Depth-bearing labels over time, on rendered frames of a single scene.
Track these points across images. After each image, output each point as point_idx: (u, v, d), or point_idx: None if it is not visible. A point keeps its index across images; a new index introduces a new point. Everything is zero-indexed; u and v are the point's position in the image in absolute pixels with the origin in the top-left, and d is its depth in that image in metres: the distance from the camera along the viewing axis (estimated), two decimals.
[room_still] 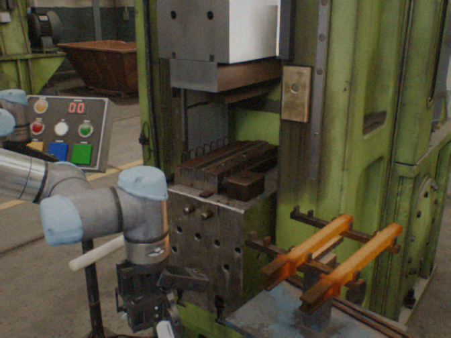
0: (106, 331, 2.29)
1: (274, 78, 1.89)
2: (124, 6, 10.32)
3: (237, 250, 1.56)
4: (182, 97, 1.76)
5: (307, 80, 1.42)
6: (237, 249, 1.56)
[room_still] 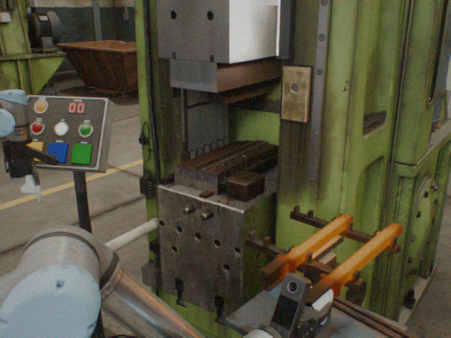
0: (106, 331, 2.29)
1: (274, 78, 1.89)
2: (124, 6, 10.32)
3: (237, 250, 1.56)
4: (182, 97, 1.76)
5: (307, 80, 1.42)
6: (237, 249, 1.56)
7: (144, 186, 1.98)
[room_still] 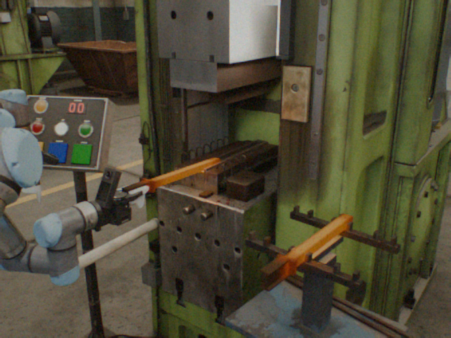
0: (106, 331, 2.29)
1: (274, 78, 1.89)
2: (124, 6, 10.32)
3: (237, 250, 1.56)
4: (182, 97, 1.76)
5: (307, 80, 1.42)
6: (237, 249, 1.56)
7: None
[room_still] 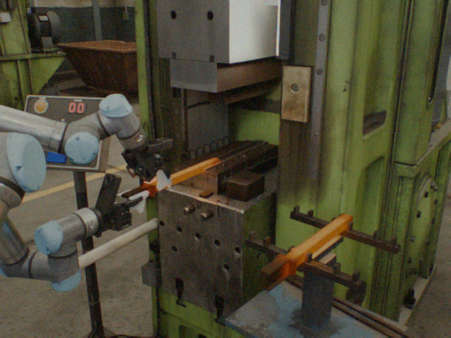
0: (106, 331, 2.29)
1: (274, 78, 1.89)
2: (124, 6, 10.32)
3: (237, 250, 1.56)
4: (182, 97, 1.76)
5: (307, 80, 1.42)
6: (237, 249, 1.56)
7: None
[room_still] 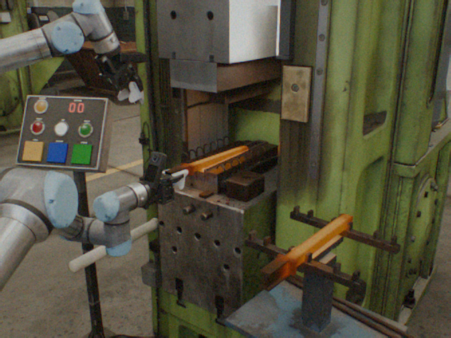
0: (106, 331, 2.29)
1: (274, 78, 1.89)
2: (124, 6, 10.32)
3: (237, 250, 1.56)
4: (182, 97, 1.76)
5: (307, 80, 1.42)
6: (237, 249, 1.56)
7: None
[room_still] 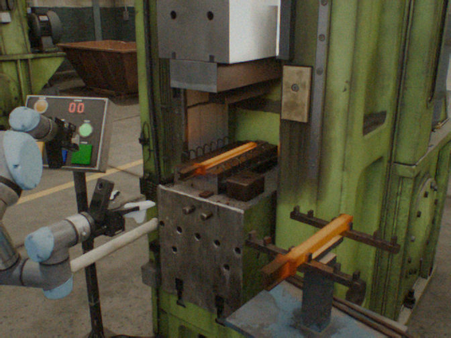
0: (106, 331, 2.29)
1: (274, 78, 1.89)
2: (124, 6, 10.32)
3: (237, 250, 1.56)
4: (182, 97, 1.76)
5: (307, 80, 1.42)
6: (237, 249, 1.56)
7: (144, 186, 1.98)
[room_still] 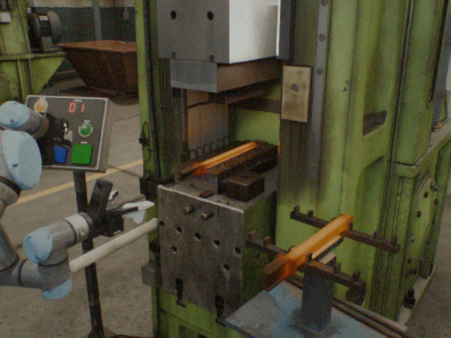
0: (106, 331, 2.29)
1: (274, 78, 1.89)
2: (124, 6, 10.32)
3: (237, 250, 1.56)
4: (182, 97, 1.76)
5: (307, 80, 1.42)
6: (237, 249, 1.56)
7: (144, 186, 1.98)
